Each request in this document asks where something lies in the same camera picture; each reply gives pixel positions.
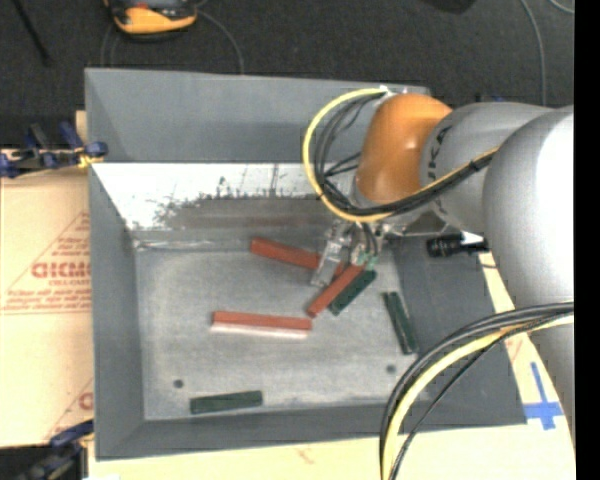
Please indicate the grey metal bin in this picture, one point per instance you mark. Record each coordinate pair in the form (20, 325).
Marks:
(230, 358)

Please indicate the brown cardboard board red print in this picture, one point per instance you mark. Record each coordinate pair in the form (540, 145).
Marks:
(40, 318)

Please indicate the dark green flat block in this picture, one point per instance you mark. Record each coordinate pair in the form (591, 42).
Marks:
(401, 323)
(226, 402)
(352, 293)

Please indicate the black cylinder on white bracket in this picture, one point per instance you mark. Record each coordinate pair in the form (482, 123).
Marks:
(445, 246)

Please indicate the red-brown flat block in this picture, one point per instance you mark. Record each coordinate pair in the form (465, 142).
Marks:
(332, 292)
(285, 254)
(260, 322)

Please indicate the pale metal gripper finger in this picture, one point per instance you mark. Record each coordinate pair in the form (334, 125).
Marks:
(325, 270)
(344, 260)

